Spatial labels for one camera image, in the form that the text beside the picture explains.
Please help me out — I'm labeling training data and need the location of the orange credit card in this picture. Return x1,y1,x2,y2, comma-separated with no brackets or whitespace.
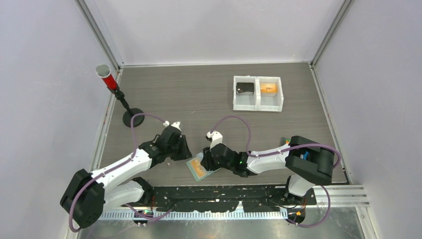
260,83,278,94
190,157,207,177

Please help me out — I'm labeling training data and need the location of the green card holder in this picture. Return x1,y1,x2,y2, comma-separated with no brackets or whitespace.
186,152,218,182

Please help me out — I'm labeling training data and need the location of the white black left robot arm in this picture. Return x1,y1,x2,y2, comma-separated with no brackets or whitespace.
60,121,192,229

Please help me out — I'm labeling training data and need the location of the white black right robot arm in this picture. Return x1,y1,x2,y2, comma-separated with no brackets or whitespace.
201,135,340,205

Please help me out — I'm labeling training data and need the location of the white two-compartment bin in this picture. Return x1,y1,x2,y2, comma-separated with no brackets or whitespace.
232,76,284,112

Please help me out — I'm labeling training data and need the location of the orange box in bin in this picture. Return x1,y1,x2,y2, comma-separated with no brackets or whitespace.
260,92,278,97

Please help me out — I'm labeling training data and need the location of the red microphone on stand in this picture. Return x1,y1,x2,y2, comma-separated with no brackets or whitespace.
96,64,143,127

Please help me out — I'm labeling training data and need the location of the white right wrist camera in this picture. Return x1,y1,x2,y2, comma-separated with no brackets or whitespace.
206,131,223,149

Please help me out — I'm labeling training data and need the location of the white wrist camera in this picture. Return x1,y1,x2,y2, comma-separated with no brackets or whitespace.
163,120,182,133
206,131,223,149

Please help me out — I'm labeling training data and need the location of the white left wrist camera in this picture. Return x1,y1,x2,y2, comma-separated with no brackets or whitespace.
163,120,182,133

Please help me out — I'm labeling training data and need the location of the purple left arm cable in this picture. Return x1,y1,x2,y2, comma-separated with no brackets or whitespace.
68,113,169,233

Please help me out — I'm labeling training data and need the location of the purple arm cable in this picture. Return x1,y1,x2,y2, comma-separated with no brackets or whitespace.
68,113,169,233
210,115,342,169

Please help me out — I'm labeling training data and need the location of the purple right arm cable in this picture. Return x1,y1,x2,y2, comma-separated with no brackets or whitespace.
210,115,342,169

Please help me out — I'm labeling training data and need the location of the aluminium front rail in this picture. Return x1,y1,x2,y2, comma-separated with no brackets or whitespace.
94,188,370,223

